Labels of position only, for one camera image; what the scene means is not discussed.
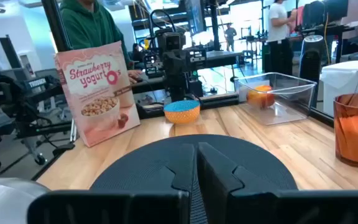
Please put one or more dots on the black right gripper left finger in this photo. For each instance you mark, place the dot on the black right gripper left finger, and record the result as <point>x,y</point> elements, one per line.
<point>104,208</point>

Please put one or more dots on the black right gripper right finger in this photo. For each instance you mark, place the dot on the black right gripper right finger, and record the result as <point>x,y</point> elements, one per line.
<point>291,208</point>

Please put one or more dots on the orange patterned bowl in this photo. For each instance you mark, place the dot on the orange patterned bowl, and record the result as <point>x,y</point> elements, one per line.
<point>182,115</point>

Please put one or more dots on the pink strawberry yogurt cereal box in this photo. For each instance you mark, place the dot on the pink strawberry yogurt cereal box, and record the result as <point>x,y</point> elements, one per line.
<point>98,93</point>

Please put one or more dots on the red orange apple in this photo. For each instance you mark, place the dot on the red orange apple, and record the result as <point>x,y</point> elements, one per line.
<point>259,98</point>

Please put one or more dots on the orange glass of juice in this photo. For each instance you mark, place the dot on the orange glass of juice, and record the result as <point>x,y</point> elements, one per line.
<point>356,140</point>

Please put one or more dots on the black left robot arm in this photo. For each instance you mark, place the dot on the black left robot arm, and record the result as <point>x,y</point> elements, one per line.
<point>179,87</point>

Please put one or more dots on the black desk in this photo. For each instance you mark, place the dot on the black desk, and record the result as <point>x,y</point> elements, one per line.
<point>225,56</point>

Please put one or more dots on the black hanging monitor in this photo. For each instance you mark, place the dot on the black hanging monitor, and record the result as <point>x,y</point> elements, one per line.
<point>194,15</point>

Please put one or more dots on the person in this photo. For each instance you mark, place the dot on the person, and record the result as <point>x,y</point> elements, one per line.
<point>89,25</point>
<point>277,21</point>
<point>230,34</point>

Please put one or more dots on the clear plastic bin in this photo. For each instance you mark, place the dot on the clear plastic bin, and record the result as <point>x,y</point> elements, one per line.
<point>284,84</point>

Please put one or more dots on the black tower fan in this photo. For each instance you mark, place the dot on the black tower fan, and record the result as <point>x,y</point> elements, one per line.
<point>311,62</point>

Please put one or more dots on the white lined trash bin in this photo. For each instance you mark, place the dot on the white lined trash bin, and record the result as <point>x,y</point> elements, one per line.
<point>343,81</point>

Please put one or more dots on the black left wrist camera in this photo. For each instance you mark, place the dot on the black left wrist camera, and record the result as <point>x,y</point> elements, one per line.
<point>172,40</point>

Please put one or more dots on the black frame post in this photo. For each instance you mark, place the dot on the black frame post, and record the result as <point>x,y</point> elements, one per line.
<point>54,25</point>

